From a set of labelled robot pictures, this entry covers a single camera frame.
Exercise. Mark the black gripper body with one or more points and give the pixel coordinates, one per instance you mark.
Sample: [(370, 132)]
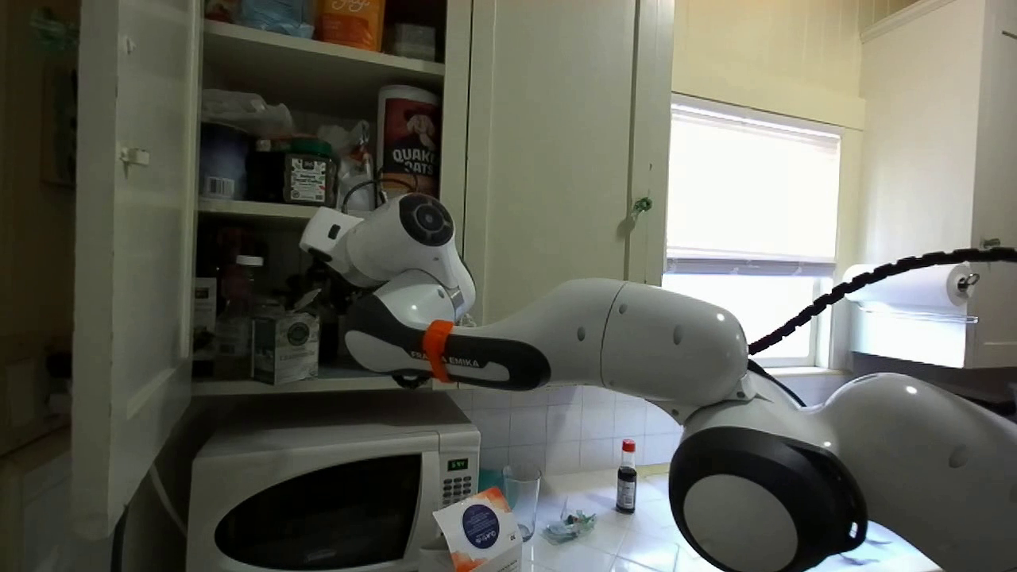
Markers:
[(330, 288)]

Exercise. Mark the small white green box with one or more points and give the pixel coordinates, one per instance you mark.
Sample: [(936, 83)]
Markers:
[(288, 348)]

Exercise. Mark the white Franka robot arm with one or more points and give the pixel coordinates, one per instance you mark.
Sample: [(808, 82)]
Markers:
[(635, 339)]

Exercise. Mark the open cabinet door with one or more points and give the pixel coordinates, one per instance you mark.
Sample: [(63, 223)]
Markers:
[(131, 266)]

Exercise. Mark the closed cabinet door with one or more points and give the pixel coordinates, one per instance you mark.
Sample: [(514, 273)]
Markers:
[(561, 149)]

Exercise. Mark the white box blue circle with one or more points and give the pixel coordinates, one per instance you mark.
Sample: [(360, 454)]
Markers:
[(477, 529)]

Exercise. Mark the dark glass jar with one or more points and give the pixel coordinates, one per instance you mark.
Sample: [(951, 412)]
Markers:
[(238, 302)]

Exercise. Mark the jar with green lid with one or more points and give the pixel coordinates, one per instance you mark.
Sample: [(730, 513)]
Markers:
[(308, 176)]

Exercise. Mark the red oatmeal canister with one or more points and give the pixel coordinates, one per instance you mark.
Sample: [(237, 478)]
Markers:
[(407, 132)]

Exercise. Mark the white microwave oven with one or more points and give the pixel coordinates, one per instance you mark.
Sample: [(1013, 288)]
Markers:
[(320, 498)]

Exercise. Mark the orange snack container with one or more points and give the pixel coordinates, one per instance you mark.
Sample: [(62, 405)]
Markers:
[(352, 24)]

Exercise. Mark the blue packet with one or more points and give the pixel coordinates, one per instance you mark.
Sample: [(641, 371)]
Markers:
[(278, 16)]

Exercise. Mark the clear drinking glass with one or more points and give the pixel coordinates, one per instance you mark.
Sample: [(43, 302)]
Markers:
[(521, 505)]

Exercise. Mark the dark sauce bottle orange cap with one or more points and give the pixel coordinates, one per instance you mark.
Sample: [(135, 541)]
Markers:
[(627, 480)]

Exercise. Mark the bright kitchen window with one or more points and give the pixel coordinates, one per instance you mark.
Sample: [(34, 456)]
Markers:
[(750, 192)]

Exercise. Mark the paper towel roll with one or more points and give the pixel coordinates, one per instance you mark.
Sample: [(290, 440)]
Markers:
[(909, 313)]

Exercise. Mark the pale green wall cabinet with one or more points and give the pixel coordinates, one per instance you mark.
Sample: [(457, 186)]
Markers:
[(320, 69)]

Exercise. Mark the white wall cabinet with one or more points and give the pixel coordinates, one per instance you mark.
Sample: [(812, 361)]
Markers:
[(932, 127)]

